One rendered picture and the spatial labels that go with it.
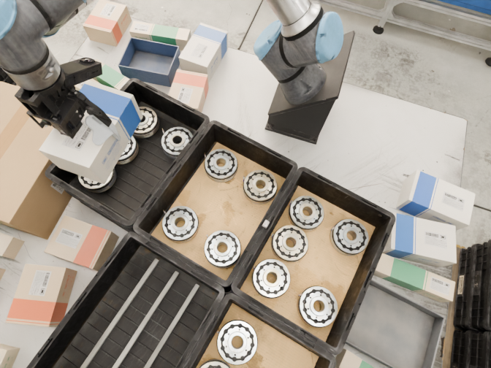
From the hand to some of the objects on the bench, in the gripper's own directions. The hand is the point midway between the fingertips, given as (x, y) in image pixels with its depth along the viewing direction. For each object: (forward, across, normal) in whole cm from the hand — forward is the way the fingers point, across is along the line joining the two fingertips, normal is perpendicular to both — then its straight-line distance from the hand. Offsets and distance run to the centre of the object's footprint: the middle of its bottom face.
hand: (93, 127), depth 75 cm
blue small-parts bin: (+42, -20, +50) cm, 68 cm away
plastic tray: (+41, +89, -14) cm, 99 cm away
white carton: (+42, +96, +30) cm, 109 cm away
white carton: (+42, +92, +14) cm, 102 cm away
